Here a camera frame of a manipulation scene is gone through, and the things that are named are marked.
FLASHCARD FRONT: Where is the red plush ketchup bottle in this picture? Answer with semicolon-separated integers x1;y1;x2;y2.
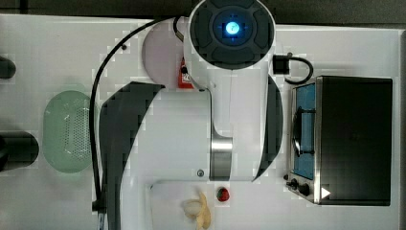
177;59;193;89

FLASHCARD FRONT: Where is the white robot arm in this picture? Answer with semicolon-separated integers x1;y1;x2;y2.
99;0;282;230

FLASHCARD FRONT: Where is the grey oval plate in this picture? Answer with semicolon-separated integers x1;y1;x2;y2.
143;18;184;88

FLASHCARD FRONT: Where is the red plush strawberry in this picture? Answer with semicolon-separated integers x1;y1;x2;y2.
216;188;230;202

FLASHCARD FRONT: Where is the peeled plush banana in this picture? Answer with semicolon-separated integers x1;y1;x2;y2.
183;192;212;230

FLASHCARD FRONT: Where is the green perforated colander basket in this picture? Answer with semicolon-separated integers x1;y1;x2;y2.
42;90;92;173

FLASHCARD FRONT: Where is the black steel toaster oven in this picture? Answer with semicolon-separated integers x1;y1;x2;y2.
284;76;393;206

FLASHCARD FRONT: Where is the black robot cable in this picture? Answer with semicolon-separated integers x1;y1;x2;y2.
88;15;190;230

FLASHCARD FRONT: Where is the black camera mount lower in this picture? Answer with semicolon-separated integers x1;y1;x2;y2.
0;131;39;172

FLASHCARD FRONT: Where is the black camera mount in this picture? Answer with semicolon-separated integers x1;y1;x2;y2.
0;57;16;80
0;131;39;172

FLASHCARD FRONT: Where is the black camera mount upper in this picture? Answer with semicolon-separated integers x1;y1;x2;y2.
0;57;16;80

